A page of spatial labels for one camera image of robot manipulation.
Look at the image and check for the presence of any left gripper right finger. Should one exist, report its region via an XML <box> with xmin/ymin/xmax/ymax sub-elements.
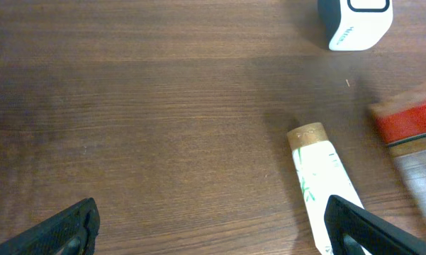
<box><xmin>324</xmin><ymin>195</ymin><xmax>426</xmax><ymax>255</ymax></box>

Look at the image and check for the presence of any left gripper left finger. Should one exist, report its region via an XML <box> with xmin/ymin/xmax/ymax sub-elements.
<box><xmin>0</xmin><ymin>198</ymin><xmax>100</xmax><ymax>255</ymax></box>

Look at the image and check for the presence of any white tube with tan cap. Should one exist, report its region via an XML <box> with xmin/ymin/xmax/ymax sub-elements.
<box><xmin>287</xmin><ymin>123</ymin><xmax>363</xmax><ymax>255</ymax></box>

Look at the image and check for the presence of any red orange pasta packet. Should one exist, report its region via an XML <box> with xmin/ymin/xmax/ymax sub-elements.
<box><xmin>369</xmin><ymin>82</ymin><xmax>426</xmax><ymax>224</ymax></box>

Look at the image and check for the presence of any white barcode scanner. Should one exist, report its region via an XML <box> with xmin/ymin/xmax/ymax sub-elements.
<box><xmin>318</xmin><ymin>0</ymin><xmax>393</xmax><ymax>51</ymax></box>

